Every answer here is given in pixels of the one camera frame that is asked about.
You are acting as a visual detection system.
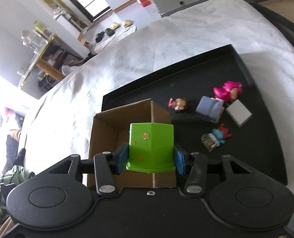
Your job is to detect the small brown-haired doll figurine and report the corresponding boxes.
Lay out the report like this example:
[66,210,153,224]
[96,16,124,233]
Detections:
[168,98,187,112]

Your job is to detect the beige slipper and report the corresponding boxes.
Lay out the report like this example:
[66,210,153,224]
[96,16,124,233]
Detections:
[111,22,121,30]
[123,20,134,27]

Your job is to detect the pink hooded doll figurine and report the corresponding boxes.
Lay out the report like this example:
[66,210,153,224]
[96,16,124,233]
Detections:
[213,81,243,102]

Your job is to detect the black rectangular tray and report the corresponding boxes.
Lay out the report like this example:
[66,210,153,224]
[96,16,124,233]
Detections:
[101,45,288,184]

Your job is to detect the round glass gold-rim table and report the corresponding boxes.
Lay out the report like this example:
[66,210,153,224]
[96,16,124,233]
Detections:
[17,20,64,89]

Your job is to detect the white USB wall charger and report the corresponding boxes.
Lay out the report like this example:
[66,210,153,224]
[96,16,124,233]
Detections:
[226,99,253,127]

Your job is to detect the lavender blue block figurine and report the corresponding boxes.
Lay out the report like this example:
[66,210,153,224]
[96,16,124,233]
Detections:
[195,96,225,124]

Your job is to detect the black slipper right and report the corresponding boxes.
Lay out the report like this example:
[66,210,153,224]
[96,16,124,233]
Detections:
[105,28,115,37]

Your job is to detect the green square toy box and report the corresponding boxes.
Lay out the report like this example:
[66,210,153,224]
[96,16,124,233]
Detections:
[126,123,176,174]

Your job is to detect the brown cardboard box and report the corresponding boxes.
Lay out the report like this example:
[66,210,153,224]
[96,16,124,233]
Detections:
[89,98,176,190]

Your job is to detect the blue red cupcake figurine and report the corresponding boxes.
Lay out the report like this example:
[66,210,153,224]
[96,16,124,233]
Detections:
[201,124,232,153]

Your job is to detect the beige slipper right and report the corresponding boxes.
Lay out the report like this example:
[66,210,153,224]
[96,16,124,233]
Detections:
[123,20,134,27]

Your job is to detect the green striped garment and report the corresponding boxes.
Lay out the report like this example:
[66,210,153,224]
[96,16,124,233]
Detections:
[0,165,35,228]

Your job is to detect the white plush blanket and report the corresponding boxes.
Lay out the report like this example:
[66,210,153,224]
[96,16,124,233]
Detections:
[19,0,294,193]

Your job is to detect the black slipper left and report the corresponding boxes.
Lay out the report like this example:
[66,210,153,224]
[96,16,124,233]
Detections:
[95,31,105,43]

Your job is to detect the beige slipper left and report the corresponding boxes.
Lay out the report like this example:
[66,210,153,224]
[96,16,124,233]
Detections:
[111,22,121,30]

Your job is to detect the black slipper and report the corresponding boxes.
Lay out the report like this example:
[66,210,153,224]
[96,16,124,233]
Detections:
[95,31,105,43]
[105,28,115,37]

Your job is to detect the white floor mat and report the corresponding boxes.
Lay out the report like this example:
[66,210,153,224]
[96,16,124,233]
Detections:
[93,25,137,54]

